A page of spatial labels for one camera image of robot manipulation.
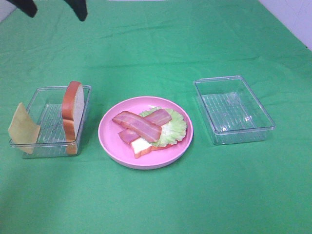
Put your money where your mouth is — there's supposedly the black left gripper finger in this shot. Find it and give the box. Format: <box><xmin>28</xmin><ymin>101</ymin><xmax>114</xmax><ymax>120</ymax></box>
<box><xmin>9</xmin><ymin>0</ymin><xmax>37</xmax><ymax>18</ymax></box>
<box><xmin>65</xmin><ymin>0</ymin><xmax>88</xmax><ymax>21</ymax></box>

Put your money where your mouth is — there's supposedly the streaky bacon strip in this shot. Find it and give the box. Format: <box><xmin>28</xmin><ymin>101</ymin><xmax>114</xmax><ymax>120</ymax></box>
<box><xmin>112</xmin><ymin>111</ymin><xmax>162</xmax><ymax>144</ymax></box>

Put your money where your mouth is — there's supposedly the pink ham strip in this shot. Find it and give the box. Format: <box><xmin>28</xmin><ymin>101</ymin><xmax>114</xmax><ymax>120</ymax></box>
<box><xmin>118</xmin><ymin>109</ymin><xmax>173</xmax><ymax>144</ymax></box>

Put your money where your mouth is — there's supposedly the toast bread slice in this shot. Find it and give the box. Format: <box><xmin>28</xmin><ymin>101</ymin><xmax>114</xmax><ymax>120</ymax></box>
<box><xmin>62</xmin><ymin>81</ymin><xmax>84</xmax><ymax>142</ymax></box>
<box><xmin>130</xmin><ymin>138</ymin><xmax>189</xmax><ymax>159</ymax></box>

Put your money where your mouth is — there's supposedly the green lettuce leaf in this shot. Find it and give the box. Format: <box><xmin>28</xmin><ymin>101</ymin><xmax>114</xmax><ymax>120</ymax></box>
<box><xmin>138</xmin><ymin>107</ymin><xmax>187</xmax><ymax>147</ymax></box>

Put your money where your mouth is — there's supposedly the green tablecloth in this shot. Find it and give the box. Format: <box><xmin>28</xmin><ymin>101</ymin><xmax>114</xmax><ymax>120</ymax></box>
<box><xmin>0</xmin><ymin>0</ymin><xmax>312</xmax><ymax>234</ymax></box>

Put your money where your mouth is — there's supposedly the upright toast bread slice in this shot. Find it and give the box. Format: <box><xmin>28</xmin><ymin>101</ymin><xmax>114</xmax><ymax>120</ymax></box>
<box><xmin>62</xmin><ymin>81</ymin><xmax>84</xmax><ymax>142</ymax></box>

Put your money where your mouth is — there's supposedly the clear left plastic container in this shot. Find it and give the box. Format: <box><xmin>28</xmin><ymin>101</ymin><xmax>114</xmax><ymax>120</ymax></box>
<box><xmin>9</xmin><ymin>85</ymin><xmax>92</xmax><ymax>158</ymax></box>

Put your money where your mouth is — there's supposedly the clear plastic container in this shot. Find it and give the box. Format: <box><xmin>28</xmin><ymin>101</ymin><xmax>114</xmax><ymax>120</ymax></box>
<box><xmin>194</xmin><ymin>76</ymin><xmax>275</xmax><ymax>145</ymax></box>
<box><xmin>9</xmin><ymin>85</ymin><xmax>92</xmax><ymax>158</ymax></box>

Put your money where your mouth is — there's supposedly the yellow cheese slice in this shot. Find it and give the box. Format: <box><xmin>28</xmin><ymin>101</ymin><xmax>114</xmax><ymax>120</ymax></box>
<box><xmin>8</xmin><ymin>102</ymin><xmax>40</xmax><ymax>155</ymax></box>

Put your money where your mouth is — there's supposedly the pink round plate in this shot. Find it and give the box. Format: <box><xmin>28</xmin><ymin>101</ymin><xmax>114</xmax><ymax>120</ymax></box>
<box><xmin>98</xmin><ymin>96</ymin><xmax>194</xmax><ymax>170</ymax></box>

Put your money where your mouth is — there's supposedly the clear right plastic container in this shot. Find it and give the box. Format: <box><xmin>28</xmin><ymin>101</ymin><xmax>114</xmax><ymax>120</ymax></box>
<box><xmin>194</xmin><ymin>76</ymin><xmax>275</xmax><ymax>145</ymax></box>

